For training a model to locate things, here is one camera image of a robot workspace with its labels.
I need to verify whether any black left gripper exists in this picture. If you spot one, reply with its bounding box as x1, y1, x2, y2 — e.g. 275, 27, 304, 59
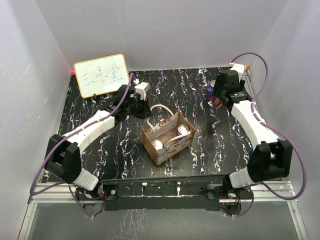
125, 95, 153, 120

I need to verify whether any red Coca-Cola can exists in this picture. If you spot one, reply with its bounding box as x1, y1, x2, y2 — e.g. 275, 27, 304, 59
212, 96, 224, 109

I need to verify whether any purple Fanta can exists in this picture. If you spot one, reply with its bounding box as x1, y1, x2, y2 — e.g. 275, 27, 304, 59
205, 80, 216, 101
176, 124, 190, 136

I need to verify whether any patterned canvas tote bag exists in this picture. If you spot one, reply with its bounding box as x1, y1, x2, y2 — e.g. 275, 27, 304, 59
141, 104, 197, 166

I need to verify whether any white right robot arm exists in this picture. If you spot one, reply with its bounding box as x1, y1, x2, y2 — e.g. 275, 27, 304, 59
213, 70, 293, 199

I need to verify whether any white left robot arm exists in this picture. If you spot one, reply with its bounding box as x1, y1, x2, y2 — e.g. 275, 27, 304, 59
44, 82, 152, 200

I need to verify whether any red soda can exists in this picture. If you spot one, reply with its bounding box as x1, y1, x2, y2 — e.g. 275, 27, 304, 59
151, 139, 164, 151

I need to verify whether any small framed whiteboard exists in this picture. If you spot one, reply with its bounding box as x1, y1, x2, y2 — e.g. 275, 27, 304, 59
73, 53, 130, 99

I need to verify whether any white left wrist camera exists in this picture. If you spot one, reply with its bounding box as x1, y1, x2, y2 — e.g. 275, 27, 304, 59
133, 78, 151, 101

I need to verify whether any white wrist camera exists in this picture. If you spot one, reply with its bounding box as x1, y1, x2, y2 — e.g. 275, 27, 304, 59
133, 78, 151, 101
229, 61, 245, 80

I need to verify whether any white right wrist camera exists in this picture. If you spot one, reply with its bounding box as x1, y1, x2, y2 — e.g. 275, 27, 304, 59
229, 61, 245, 80

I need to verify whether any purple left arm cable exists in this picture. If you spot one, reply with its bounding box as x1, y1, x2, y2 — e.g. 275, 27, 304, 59
29, 72, 138, 218

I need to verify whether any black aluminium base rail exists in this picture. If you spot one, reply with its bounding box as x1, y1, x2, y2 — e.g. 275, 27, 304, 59
18, 172, 308, 240

